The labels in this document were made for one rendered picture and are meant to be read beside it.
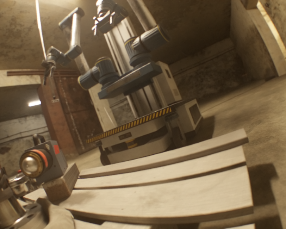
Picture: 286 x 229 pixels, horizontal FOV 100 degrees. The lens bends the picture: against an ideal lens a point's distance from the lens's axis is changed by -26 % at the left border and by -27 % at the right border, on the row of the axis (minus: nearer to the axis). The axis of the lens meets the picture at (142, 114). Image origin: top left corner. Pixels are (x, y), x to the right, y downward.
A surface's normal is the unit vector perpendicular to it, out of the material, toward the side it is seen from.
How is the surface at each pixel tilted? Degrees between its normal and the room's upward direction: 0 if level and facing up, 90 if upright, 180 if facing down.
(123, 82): 90
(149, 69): 90
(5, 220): 78
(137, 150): 90
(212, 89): 90
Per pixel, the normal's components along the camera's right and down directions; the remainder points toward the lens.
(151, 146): -0.43, 0.15
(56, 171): 0.37, -0.17
